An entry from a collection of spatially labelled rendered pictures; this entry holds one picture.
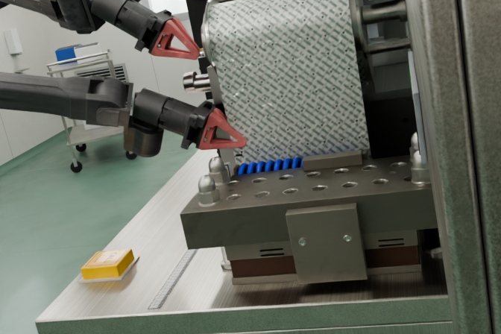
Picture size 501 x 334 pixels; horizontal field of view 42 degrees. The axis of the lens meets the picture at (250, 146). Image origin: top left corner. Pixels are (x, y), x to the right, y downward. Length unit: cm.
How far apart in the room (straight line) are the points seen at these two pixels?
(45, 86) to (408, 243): 64
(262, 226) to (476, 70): 76
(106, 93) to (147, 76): 610
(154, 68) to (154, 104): 605
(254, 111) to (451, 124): 90
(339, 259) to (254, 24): 41
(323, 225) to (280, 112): 26
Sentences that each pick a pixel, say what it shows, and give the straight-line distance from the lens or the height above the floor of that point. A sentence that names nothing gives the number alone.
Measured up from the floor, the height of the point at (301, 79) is 117.
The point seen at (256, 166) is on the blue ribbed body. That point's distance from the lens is 110.
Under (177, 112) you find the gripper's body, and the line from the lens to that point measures 112.
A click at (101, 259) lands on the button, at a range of 118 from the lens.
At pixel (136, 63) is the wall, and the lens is 725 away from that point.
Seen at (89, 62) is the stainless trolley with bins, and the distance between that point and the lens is 574.
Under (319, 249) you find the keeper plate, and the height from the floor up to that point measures 96.
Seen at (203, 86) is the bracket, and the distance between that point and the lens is 121.
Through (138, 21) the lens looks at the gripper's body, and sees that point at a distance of 116.
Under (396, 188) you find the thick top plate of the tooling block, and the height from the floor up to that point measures 103.
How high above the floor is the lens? 135
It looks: 15 degrees down
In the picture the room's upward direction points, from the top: 11 degrees counter-clockwise
